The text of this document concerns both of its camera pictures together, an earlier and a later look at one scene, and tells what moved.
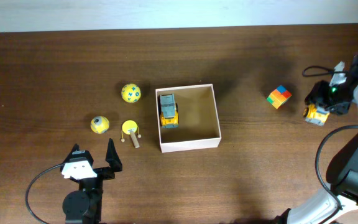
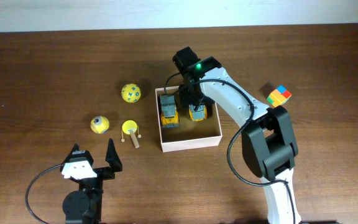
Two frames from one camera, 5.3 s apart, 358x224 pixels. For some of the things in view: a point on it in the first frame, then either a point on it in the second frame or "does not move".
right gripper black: [317, 96] -> [192, 95]
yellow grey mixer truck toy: [316, 115] -> [197, 112]
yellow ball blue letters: [131, 93] does not move
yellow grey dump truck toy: [168, 109] does not move
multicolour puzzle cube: [278, 96] does not move
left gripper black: [109, 173] does not move
